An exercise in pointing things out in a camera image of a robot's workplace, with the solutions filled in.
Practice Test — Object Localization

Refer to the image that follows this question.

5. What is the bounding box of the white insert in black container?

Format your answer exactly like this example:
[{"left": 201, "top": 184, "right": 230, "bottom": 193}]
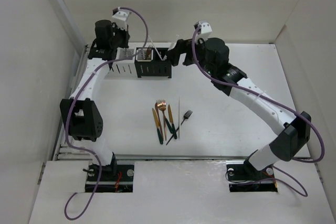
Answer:
[{"left": 135, "top": 48, "right": 153, "bottom": 62}]

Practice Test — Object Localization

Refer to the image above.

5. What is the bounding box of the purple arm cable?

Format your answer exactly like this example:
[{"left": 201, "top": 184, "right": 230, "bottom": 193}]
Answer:
[
  {"left": 192, "top": 28, "right": 326, "bottom": 197},
  {"left": 64, "top": 6, "right": 149, "bottom": 219}
]

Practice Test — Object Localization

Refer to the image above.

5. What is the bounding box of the black fork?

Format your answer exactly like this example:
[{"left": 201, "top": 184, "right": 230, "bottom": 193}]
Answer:
[{"left": 176, "top": 110, "right": 193, "bottom": 138}]

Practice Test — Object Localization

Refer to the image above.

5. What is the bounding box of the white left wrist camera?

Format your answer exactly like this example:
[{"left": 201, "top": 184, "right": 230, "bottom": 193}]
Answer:
[{"left": 111, "top": 8, "right": 131, "bottom": 30}]

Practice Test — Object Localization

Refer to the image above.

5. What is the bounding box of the small copper fork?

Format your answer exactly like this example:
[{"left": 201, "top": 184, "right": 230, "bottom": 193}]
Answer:
[{"left": 145, "top": 45, "right": 153, "bottom": 59}]

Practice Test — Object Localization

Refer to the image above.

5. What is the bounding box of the aluminium frame rail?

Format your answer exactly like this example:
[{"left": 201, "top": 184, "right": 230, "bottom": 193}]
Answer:
[{"left": 51, "top": 45, "right": 88, "bottom": 161}]

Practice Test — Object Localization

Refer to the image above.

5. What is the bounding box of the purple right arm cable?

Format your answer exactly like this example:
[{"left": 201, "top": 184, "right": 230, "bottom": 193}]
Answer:
[{"left": 192, "top": 28, "right": 326, "bottom": 197}]

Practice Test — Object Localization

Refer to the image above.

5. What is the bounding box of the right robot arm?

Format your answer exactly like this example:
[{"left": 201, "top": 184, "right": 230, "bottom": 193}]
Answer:
[{"left": 166, "top": 38, "right": 311, "bottom": 180}]

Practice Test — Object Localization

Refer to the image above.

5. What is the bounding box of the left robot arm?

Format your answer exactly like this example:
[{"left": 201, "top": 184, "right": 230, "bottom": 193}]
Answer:
[{"left": 60, "top": 19, "right": 130, "bottom": 180}]

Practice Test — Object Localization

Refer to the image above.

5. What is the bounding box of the gold knife green handle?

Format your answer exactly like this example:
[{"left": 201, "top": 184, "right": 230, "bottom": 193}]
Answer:
[
  {"left": 168, "top": 105, "right": 176, "bottom": 135},
  {"left": 152, "top": 108, "right": 163, "bottom": 145}
]

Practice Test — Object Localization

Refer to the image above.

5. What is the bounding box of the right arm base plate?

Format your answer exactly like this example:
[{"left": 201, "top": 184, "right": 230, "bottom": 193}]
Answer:
[{"left": 225, "top": 164, "right": 278, "bottom": 193}]

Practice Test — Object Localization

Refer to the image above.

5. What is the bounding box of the black slotted utensil container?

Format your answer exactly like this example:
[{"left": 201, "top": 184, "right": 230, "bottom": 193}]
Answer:
[{"left": 134, "top": 47, "right": 172, "bottom": 78}]

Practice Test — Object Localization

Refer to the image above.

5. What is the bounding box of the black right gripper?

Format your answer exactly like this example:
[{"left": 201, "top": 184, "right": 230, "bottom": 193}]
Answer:
[{"left": 165, "top": 34, "right": 216, "bottom": 76}]

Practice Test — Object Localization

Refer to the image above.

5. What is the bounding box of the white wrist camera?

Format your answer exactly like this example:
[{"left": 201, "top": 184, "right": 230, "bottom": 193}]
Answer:
[
  {"left": 111, "top": 8, "right": 131, "bottom": 30},
  {"left": 194, "top": 20, "right": 212, "bottom": 40}
]

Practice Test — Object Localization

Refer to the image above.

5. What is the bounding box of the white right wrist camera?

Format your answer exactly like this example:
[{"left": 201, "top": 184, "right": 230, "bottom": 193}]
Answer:
[{"left": 194, "top": 20, "right": 212, "bottom": 40}]

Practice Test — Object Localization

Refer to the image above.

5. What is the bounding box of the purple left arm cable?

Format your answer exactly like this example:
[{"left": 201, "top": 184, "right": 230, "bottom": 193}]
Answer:
[{"left": 64, "top": 6, "right": 149, "bottom": 219}]

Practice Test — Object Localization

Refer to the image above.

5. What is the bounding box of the white slotted utensil container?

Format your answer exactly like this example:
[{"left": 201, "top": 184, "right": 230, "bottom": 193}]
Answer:
[{"left": 106, "top": 48, "right": 138, "bottom": 79}]

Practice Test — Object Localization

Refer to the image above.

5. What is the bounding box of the copper chopstick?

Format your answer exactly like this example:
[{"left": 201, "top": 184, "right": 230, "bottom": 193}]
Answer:
[{"left": 149, "top": 36, "right": 164, "bottom": 61}]

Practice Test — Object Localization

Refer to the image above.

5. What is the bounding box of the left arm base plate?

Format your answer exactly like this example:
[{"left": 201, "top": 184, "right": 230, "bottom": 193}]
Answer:
[{"left": 83, "top": 164, "right": 134, "bottom": 193}]

